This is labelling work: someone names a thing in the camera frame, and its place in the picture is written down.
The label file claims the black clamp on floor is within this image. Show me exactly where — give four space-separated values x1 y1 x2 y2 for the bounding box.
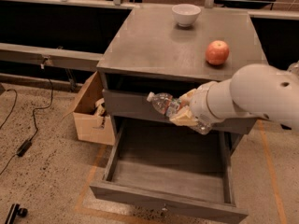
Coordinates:
5 203 28 224

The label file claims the grey metal rail beam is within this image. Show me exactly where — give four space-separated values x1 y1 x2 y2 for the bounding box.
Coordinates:
0 43 102 72

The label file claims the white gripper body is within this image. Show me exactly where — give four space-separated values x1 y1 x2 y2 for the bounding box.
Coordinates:
189 81 222 124

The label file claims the black power adapter with cable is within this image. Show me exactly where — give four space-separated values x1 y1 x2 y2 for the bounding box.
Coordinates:
0 77 55 176

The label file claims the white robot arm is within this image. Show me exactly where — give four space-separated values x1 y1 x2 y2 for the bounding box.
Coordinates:
170 63 299 133

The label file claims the grey wooden drawer cabinet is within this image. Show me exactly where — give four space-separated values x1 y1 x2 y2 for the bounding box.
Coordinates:
96 3 269 157

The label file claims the open cardboard box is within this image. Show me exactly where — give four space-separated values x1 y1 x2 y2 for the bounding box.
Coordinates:
64 72 116 146

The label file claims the white ceramic bowl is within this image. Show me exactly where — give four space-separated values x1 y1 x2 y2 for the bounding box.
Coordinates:
172 4 201 27

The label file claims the closed grey top drawer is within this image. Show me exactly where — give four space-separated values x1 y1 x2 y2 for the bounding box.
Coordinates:
103 89 256 134

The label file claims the red apple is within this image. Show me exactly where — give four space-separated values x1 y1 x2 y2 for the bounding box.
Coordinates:
206 40 230 65

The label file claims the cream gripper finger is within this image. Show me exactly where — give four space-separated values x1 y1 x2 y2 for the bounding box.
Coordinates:
179 89 196 106
169 105 197 126

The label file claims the clear plastic water bottle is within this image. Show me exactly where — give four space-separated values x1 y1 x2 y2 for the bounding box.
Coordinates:
147 92 212 134

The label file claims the open grey middle drawer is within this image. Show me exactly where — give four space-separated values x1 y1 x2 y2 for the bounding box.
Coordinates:
91 119 248 224

